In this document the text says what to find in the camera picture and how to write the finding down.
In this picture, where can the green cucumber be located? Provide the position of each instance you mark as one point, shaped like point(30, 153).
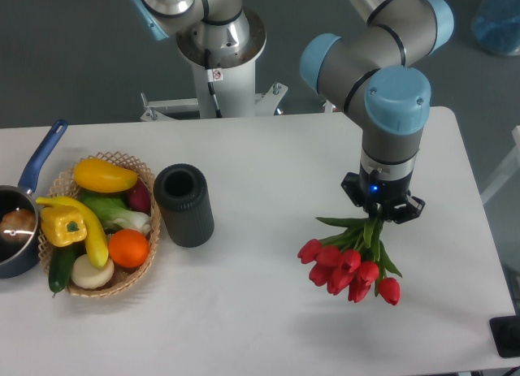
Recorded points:
point(61, 264)

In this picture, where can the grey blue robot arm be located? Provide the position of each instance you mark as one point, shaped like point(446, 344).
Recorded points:
point(372, 81)

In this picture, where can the green lettuce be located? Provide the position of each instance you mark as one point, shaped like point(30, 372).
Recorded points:
point(114, 214)

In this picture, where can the white frame at right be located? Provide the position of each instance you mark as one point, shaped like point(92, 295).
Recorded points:
point(503, 172)

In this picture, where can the black device at edge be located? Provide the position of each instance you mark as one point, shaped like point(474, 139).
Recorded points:
point(505, 333)

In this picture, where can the brown food in pan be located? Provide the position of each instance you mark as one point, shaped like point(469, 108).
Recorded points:
point(18, 226)

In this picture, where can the red tulip bouquet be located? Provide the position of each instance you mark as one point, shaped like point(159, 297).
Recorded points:
point(354, 260)

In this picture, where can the yellow mango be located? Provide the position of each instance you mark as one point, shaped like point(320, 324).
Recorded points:
point(98, 175)

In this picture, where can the blue saucepan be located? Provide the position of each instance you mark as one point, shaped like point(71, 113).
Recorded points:
point(18, 258)

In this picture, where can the blue transparent container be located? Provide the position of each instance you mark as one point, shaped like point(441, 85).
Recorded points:
point(495, 27)

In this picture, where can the yellow bell pepper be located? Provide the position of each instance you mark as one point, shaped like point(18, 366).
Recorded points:
point(63, 225)

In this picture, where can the dark grey ribbed vase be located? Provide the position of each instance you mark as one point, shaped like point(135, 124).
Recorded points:
point(182, 194)

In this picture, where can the yellow squash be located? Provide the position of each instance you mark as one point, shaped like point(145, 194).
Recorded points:
point(95, 240)

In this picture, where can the woven wicker basket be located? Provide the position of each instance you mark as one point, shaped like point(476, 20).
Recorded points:
point(65, 185)

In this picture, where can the red onion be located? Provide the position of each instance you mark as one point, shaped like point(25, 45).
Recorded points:
point(138, 198)

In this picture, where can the white round onion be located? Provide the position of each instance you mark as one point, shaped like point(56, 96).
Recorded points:
point(87, 276)

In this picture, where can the orange fruit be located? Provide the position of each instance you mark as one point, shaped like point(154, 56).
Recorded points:
point(128, 248)

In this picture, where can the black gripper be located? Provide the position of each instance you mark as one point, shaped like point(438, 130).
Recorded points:
point(389, 200)

